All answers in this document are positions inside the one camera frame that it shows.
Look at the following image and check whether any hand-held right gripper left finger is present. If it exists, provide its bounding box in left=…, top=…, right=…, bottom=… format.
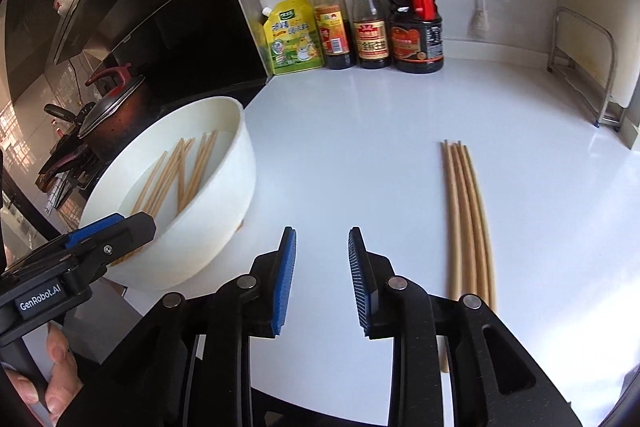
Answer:
left=57, top=226, right=298, bottom=427

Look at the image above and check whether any large white bowl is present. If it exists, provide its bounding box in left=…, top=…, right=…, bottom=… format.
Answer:
left=77, top=96, right=258, bottom=293

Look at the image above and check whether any yellow green seasoning pouch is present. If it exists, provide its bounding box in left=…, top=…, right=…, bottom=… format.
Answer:
left=261, top=0, right=325, bottom=76

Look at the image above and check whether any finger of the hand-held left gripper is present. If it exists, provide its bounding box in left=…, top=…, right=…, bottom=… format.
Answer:
left=64, top=213, right=127, bottom=252
left=60, top=212, right=158, bottom=282

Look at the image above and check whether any wooden chopstick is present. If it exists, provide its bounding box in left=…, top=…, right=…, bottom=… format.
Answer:
left=463, top=145, right=498, bottom=312
left=441, top=140, right=461, bottom=374
left=449, top=142, right=476, bottom=300
left=456, top=140, right=488, bottom=303

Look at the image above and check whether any large red-handled soy sauce jug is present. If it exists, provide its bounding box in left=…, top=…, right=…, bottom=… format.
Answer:
left=383, top=0, right=445, bottom=74

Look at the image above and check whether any black range hood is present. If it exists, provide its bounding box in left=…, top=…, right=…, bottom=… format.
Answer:
left=5, top=0, right=271, bottom=108

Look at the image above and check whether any person's left hand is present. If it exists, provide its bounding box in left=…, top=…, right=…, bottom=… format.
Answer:
left=0, top=323, right=85, bottom=427

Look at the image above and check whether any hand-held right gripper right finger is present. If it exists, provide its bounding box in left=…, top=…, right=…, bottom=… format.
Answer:
left=347, top=226, right=585, bottom=427

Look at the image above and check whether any steel wire rack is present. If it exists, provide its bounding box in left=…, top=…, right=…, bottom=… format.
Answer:
left=546, top=7, right=621, bottom=128

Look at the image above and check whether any dark vinegar bottle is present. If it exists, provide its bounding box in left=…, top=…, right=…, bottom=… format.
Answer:
left=308, top=0, right=357, bottom=70

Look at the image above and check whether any clear soy sauce bottle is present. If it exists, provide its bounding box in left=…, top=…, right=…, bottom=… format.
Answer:
left=345, top=0, right=392, bottom=70

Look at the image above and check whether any red-handled cooking pot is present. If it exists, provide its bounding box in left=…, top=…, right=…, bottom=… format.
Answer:
left=75, top=62, right=153, bottom=158

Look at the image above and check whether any heap of wooden chopsticks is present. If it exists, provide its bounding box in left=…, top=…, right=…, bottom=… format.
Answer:
left=111, top=130, right=219, bottom=269

